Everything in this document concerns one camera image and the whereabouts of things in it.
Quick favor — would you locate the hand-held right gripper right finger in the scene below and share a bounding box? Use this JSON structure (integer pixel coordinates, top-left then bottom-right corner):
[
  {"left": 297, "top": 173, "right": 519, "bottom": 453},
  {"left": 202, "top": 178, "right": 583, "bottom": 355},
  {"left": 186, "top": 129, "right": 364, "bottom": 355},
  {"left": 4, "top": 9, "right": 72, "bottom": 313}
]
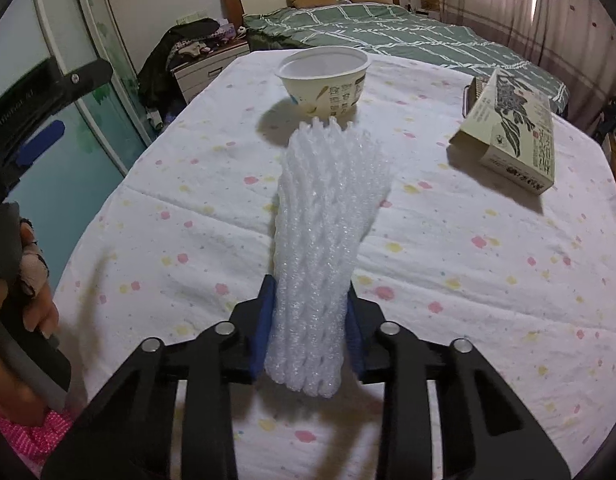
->
[{"left": 345, "top": 287, "right": 571, "bottom": 480}]

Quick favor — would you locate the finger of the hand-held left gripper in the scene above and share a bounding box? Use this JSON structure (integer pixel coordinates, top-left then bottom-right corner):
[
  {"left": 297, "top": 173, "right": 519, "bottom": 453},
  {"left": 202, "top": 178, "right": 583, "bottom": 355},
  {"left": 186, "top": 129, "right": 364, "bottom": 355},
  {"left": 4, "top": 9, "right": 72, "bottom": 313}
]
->
[
  {"left": 0, "top": 120, "right": 66, "bottom": 201},
  {"left": 0, "top": 56, "right": 114, "bottom": 136}
]

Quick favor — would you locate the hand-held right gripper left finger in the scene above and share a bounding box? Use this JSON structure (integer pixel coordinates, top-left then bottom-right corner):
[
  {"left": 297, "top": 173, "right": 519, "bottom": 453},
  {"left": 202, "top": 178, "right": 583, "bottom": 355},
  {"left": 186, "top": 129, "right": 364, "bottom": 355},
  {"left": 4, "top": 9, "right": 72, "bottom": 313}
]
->
[{"left": 40, "top": 275, "right": 278, "bottom": 480}]

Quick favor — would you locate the white foam net sleeve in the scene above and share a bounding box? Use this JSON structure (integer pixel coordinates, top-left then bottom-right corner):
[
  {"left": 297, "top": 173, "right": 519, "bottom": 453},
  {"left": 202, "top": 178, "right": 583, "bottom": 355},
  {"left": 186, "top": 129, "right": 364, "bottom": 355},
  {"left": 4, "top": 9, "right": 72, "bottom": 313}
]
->
[{"left": 264, "top": 116, "right": 393, "bottom": 400}]

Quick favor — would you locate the white paper bowl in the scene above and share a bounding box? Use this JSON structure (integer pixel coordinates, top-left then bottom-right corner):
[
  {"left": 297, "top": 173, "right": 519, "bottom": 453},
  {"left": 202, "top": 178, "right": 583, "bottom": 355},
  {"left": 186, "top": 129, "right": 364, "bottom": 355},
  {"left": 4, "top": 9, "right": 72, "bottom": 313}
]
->
[{"left": 275, "top": 46, "right": 373, "bottom": 116}]

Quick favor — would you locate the person's left hand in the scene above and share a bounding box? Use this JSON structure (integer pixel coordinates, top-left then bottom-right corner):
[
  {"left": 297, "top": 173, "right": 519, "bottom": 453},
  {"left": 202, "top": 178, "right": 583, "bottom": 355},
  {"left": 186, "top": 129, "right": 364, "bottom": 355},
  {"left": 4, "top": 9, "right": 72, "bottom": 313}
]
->
[{"left": 0, "top": 216, "right": 61, "bottom": 428}]

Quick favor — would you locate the glass wardrobe sliding door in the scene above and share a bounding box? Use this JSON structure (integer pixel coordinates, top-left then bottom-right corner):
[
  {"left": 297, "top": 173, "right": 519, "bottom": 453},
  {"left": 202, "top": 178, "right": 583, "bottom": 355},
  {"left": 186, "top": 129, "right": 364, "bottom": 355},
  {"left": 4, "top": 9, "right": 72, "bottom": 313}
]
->
[{"left": 0, "top": 0, "right": 154, "bottom": 281}]

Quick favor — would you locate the pink patterned clothing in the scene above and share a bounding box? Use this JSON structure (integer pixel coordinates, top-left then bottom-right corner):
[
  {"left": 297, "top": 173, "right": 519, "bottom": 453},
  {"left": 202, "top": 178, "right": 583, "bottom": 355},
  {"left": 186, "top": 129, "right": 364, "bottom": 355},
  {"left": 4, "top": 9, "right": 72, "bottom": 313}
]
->
[{"left": 0, "top": 400, "right": 76, "bottom": 476}]

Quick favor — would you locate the pile of dark clothes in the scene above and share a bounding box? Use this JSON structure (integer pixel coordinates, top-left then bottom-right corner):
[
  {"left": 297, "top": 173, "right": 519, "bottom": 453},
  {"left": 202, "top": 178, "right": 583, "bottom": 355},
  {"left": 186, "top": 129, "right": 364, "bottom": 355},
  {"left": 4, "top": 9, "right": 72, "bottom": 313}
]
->
[{"left": 137, "top": 17, "right": 239, "bottom": 111}]

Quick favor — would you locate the white nightstand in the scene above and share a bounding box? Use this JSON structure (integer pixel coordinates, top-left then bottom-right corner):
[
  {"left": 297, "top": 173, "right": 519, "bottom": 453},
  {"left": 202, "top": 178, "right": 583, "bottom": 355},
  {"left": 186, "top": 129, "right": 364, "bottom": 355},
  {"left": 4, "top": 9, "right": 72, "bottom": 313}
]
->
[{"left": 169, "top": 40, "right": 251, "bottom": 106}]

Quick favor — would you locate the white dotted tablecloth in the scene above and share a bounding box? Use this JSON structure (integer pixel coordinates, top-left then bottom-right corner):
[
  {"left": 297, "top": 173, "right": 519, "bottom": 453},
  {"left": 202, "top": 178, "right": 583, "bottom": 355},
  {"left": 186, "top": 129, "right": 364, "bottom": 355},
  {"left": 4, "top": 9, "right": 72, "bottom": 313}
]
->
[{"left": 48, "top": 50, "right": 616, "bottom": 480}]

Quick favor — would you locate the printed cardboard box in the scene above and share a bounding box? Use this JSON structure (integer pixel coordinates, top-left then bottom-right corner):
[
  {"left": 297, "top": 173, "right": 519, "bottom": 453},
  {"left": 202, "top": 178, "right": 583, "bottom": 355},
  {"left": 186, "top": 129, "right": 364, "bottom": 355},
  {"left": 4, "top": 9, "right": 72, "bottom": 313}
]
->
[{"left": 448, "top": 67, "right": 557, "bottom": 195}]

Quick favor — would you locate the bed with green plaid duvet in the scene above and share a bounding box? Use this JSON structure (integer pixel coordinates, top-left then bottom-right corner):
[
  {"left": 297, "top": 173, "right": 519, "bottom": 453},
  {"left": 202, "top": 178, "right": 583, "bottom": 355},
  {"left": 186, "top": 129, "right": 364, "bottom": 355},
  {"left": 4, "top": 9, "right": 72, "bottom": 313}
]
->
[{"left": 243, "top": 2, "right": 570, "bottom": 111}]

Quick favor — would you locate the heap of clothes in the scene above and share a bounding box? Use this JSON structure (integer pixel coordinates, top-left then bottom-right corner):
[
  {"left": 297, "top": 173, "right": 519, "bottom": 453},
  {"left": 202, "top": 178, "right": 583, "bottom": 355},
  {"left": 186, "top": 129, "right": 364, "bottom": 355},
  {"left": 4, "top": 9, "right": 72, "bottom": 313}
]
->
[{"left": 590, "top": 92, "right": 616, "bottom": 161}]

